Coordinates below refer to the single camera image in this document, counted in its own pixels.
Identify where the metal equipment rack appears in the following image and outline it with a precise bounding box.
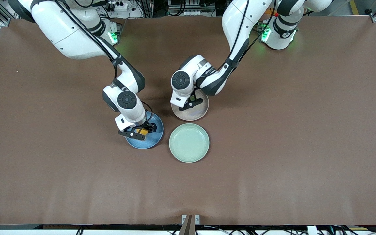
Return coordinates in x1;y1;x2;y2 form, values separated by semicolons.
167;0;218;17

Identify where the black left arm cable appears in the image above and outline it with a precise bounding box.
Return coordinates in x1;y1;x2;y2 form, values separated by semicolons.
219;0;276;71

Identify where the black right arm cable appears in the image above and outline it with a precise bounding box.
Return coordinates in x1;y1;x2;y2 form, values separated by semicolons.
54;0;154;124

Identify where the blue round plate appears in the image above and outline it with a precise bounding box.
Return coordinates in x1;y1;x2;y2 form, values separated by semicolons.
125;111;164;149

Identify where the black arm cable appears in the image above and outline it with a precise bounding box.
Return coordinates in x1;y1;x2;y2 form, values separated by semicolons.
219;0;276;71
54;0;154;124

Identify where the small metal edge bracket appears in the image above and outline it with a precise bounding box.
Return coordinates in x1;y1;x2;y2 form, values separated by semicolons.
181;214;200;225

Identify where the pale green round plate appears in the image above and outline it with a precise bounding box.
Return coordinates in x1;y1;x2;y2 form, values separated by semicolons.
169;123;210;163

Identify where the beige round plate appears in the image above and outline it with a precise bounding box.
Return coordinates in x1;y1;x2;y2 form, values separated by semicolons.
171;89;210;122

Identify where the white power strip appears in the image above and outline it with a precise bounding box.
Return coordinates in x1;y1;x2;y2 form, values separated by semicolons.
106;0;133;12

